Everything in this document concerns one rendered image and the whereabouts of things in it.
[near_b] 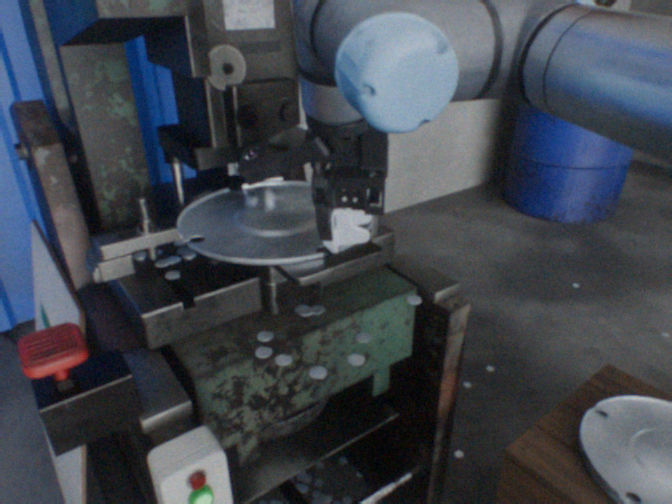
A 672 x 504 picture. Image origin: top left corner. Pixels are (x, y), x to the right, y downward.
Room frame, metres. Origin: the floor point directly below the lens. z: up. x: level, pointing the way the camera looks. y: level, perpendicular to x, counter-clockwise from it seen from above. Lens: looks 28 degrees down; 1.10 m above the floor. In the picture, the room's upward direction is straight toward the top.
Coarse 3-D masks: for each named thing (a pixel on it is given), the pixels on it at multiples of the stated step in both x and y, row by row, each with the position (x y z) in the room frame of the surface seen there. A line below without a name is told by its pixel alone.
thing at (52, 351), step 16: (32, 336) 0.44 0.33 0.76; (48, 336) 0.44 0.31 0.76; (64, 336) 0.44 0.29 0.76; (80, 336) 0.44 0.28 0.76; (32, 352) 0.41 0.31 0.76; (48, 352) 0.41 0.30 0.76; (64, 352) 0.41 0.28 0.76; (80, 352) 0.42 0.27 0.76; (32, 368) 0.39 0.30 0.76; (48, 368) 0.40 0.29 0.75; (64, 368) 0.40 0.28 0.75
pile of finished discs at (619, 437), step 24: (600, 408) 0.73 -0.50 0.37; (624, 408) 0.73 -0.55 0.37; (648, 408) 0.73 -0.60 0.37; (600, 432) 0.67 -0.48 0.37; (624, 432) 0.67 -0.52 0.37; (648, 432) 0.66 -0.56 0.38; (600, 456) 0.62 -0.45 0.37; (624, 456) 0.62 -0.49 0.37; (648, 456) 0.61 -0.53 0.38; (600, 480) 0.57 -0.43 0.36; (624, 480) 0.57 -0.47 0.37; (648, 480) 0.57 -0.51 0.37
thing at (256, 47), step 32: (224, 0) 0.72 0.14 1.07; (256, 0) 0.74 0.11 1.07; (288, 0) 0.77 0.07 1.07; (224, 32) 0.72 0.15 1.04; (256, 32) 0.74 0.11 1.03; (288, 32) 0.77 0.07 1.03; (224, 64) 0.70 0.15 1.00; (256, 64) 0.74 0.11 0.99; (288, 64) 0.77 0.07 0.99; (192, 96) 0.73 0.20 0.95; (224, 96) 0.70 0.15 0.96; (256, 96) 0.71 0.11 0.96; (288, 96) 0.73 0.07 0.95; (192, 128) 0.75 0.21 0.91; (224, 128) 0.71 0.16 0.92; (256, 128) 0.70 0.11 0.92; (288, 128) 0.73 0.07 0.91
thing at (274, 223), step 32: (224, 192) 0.80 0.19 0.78; (256, 192) 0.81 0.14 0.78; (288, 192) 0.81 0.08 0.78; (192, 224) 0.68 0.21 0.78; (224, 224) 0.68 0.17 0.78; (256, 224) 0.67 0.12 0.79; (288, 224) 0.67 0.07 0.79; (224, 256) 0.57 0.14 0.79; (256, 256) 0.58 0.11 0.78; (288, 256) 0.58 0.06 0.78; (320, 256) 0.58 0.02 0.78
